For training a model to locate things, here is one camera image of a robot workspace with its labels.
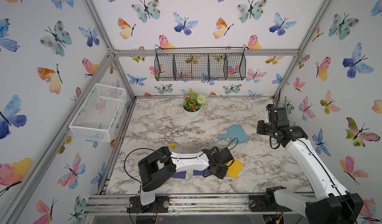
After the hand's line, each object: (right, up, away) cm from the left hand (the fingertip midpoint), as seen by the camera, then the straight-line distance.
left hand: (224, 173), depth 82 cm
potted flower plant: (-18, +38, +14) cm, 44 cm away
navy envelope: (-24, -1, +1) cm, 24 cm away
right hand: (+20, +27, -3) cm, 34 cm away
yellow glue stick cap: (-30, +13, +12) cm, 35 cm away
